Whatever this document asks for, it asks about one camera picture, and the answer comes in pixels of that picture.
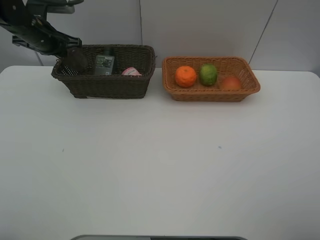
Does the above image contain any orange mandarin fruit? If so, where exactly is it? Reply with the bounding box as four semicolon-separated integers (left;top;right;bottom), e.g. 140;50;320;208
175;66;197;88

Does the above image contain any green lime fruit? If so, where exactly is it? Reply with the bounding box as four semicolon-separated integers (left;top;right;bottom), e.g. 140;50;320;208
199;63;218;87

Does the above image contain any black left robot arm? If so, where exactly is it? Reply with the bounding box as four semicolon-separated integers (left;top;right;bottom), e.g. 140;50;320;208
0;0;83;58

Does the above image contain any translucent pink plastic cup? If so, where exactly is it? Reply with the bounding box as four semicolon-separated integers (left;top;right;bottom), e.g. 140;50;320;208
62;47;88;72

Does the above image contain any pink spray bottle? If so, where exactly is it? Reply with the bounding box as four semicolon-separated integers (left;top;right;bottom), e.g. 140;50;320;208
122;67;142;76

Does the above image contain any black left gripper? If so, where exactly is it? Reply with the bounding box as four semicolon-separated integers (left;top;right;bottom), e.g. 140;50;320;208
11;15;82;58

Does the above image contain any dark green bottle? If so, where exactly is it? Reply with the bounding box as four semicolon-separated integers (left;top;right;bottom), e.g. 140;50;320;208
94;47;115;76

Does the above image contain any red yellow peach fruit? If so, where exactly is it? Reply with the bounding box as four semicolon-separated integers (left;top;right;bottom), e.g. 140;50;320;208
220;76;242;91

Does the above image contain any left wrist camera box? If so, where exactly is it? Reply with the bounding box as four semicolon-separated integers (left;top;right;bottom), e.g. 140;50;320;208
44;0;84;14

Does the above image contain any orange wicker basket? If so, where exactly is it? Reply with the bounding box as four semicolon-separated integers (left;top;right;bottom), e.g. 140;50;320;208
162;56;261;102

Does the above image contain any dark brown wicker basket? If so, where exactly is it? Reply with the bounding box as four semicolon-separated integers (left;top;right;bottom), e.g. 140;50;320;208
51;44;156;99

